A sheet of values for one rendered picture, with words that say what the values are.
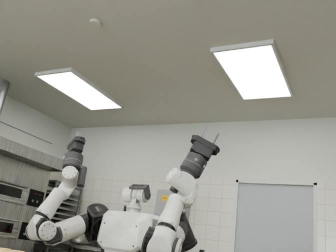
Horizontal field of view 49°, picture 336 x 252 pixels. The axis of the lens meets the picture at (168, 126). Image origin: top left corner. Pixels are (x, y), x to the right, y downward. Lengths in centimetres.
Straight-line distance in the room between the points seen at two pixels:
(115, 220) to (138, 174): 463
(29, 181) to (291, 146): 366
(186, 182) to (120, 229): 37
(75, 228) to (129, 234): 27
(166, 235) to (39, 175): 433
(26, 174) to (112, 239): 381
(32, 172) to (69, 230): 374
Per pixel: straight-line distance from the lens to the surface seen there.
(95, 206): 179
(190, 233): 155
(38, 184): 549
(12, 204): 523
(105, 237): 163
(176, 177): 138
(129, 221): 157
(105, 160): 668
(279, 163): 543
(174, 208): 132
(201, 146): 146
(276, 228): 531
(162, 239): 127
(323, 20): 352
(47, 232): 162
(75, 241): 598
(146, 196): 163
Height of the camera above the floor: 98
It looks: 19 degrees up
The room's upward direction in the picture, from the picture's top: 8 degrees clockwise
